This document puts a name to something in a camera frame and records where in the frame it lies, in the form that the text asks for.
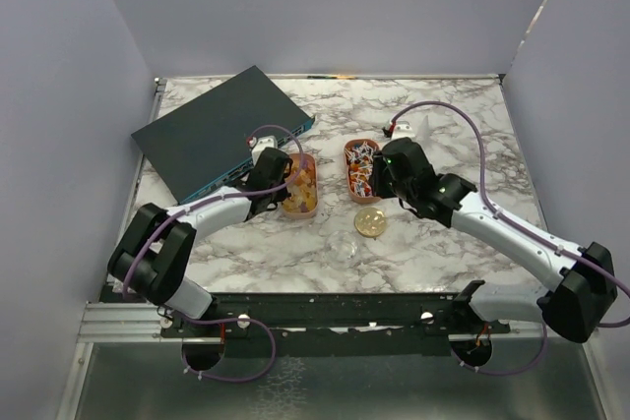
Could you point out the dark blue network switch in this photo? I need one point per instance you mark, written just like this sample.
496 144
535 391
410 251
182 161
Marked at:
202 144

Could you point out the gold jar lid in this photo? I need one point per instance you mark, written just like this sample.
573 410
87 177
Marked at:
370 222

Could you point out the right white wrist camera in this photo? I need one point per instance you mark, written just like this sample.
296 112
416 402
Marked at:
398 130

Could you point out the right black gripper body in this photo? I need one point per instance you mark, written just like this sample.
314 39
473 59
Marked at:
384 184

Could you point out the pink tray of popsicle candies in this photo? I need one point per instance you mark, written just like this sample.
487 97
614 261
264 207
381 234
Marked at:
302 201

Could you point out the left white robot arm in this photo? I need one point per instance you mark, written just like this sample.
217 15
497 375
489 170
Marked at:
153 253

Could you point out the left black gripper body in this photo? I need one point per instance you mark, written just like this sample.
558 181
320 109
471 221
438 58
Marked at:
279 196

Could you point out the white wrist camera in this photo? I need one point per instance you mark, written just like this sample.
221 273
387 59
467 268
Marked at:
262 143
398 130

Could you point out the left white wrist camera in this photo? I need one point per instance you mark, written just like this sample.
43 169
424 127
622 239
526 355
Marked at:
262 143

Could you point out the pink tray of lollipops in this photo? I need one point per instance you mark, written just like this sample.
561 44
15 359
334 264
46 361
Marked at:
358 157

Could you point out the clear plastic jar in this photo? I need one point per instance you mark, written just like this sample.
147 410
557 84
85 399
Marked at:
340 249

